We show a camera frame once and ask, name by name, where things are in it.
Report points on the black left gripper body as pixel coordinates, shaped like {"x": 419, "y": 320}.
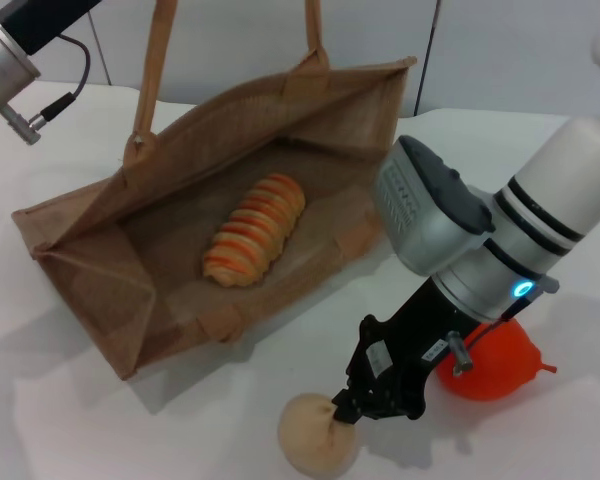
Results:
{"x": 45, "y": 20}

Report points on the beige round fruit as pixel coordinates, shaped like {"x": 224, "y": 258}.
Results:
{"x": 310, "y": 435}

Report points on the brown jute tote bag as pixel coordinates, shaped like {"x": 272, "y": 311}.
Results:
{"x": 180, "y": 280}

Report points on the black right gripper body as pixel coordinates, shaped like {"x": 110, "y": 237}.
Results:
{"x": 405, "y": 350}

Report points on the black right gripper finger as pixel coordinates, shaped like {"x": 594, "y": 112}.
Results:
{"x": 352, "y": 416}
{"x": 342, "y": 400}

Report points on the orange striped bread loaf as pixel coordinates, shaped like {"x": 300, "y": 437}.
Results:
{"x": 257, "y": 230}

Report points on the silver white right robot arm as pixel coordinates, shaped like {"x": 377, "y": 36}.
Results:
{"x": 555, "y": 200}

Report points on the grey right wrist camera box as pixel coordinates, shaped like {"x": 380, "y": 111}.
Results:
{"x": 420, "y": 215}

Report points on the red pear shaped toy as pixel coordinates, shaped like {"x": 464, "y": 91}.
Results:
{"x": 505, "y": 365}

